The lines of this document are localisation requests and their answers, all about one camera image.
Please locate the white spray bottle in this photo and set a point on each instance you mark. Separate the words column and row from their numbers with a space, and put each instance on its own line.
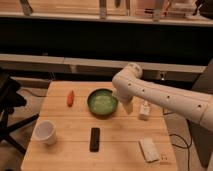
column 144, row 111

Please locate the orange carrot toy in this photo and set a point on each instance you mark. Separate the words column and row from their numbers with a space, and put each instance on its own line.
column 70, row 99

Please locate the white paper cup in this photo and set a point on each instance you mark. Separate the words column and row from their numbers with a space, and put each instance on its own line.
column 45, row 132

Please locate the black office chair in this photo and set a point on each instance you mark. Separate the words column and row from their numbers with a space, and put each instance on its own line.
column 9, row 99

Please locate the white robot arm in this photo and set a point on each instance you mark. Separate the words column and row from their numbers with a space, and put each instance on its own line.
column 194, row 106

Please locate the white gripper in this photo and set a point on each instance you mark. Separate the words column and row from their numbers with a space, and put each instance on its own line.
column 128, row 107

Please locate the green ceramic bowl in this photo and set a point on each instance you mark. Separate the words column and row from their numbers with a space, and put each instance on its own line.
column 101, row 102

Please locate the black remote control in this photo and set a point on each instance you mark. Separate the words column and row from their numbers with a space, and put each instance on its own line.
column 94, row 140

